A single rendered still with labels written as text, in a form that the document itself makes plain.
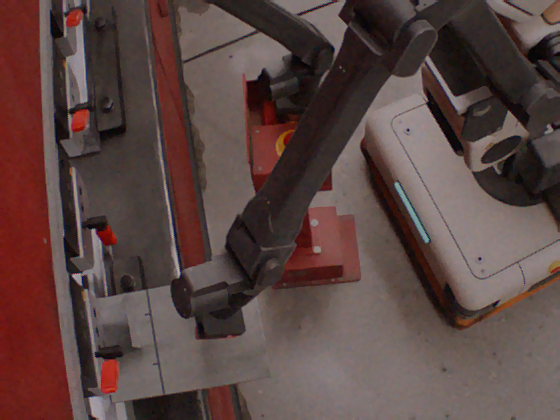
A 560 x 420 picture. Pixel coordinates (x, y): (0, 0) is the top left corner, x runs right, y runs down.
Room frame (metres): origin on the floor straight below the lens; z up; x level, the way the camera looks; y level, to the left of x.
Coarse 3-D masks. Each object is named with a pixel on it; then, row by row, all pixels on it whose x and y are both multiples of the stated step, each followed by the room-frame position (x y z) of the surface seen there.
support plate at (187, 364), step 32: (160, 288) 0.43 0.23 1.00; (160, 320) 0.38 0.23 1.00; (192, 320) 0.37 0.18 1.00; (256, 320) 0.36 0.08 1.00; (128, 352) 0.33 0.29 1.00; (160, 352) 0.32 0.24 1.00; (192, 352) 0.32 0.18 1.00; (224, 352) 0.31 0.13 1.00; (256, 352) 0.30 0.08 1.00; (128, 384) 0.28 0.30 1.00; (160, 384) 0.27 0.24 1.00; (192, 384) 0.27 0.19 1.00; (224, 384) 0.26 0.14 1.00
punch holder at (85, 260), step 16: (64, 160) 0.58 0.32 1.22; (64, 176) 0.55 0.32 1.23; (80, 176) 0.59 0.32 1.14; (64, 192) 0.52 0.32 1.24; (80, 192) 0.56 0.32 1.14; (64, 208) 0.49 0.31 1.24; (80, 208) 0.53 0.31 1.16; (64, 224) 0.46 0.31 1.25; (80, 224) 0.49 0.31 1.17; (64, 240) 0.44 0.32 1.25; (80, 240) 0.47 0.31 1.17; (80, 256) 0.44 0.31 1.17; (80, 272) 0.44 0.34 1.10
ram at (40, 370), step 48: (0, 0) 0.68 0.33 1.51; (48, 0) 0.85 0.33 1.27; (0, 48) 0.60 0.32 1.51; (48, 48) 0.75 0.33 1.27; (0, 96) 0.53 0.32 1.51; (0, 144) 0.46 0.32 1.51; (0, 192) 0.40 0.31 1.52; (0, 240) 0.34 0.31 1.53; (48, 240) 0.41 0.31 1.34; (0, 288) 0.28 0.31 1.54; (48, 288) 0.33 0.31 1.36; (0, 336) 0.22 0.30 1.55; (48, 336) 0.27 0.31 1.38; (0, 384) 0.17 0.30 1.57; (48, 384) 0.20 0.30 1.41
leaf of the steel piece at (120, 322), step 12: (132, 300) 0.40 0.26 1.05; (108, 312) 0.40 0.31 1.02; (120, 312) 0.39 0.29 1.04; (132, 312) 0.38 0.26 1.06; (108, 324) 0.38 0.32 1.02; (120, 324) 0.37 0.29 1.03; (132, 324) 0.36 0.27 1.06; (108, 336) 0.36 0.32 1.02; (120, 336) 0.35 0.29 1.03; (132, 336) 0.34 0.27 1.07; (132, 348) 0.33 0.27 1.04
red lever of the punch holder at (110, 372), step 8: (96, 352) 0.29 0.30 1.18; (104, 352) 0.29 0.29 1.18; (112, 352) 0.29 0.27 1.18; (120, 352) 0.29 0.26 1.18; (112, 360) 0.27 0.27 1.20; (104, 368) 0.26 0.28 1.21; (112, 368) 0.26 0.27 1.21; (104, 376) 0.25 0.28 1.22; (112, 376) 0.24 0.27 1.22; (104, 384) 0.23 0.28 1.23; (112, 384) 0.23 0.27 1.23; (104, 392) 0.22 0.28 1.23; (112, 392) 0.22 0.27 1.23
